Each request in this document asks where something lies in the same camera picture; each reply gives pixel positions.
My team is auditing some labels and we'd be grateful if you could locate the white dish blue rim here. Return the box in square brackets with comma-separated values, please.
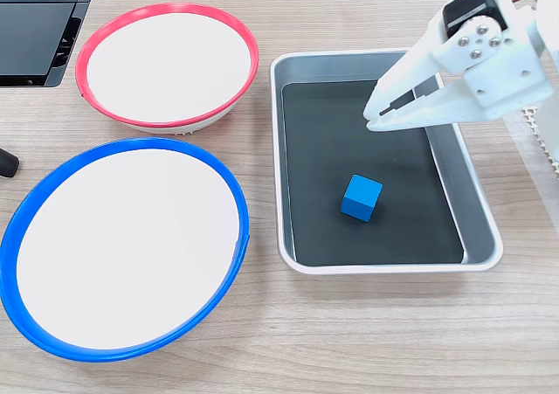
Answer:
[0, 137, 251, 363]

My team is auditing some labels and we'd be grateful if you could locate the blue cube block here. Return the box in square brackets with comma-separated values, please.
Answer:
[340, 174, 384, 224]

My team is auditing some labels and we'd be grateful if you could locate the silver metal tray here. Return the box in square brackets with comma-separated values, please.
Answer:
[269, 50, 504, 275]

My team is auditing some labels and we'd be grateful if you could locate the white dish red rim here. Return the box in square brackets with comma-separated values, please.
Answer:
[74, 2, 260, 135]

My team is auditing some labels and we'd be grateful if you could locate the black rounded object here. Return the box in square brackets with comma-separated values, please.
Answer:
[0, 147, 21, 179]

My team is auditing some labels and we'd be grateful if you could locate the black flat panel device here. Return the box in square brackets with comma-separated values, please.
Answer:
[0, 0, 100, 88]

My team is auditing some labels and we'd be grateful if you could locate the black tray liner mat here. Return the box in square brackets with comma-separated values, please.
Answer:
[281, 79, 465, 267]

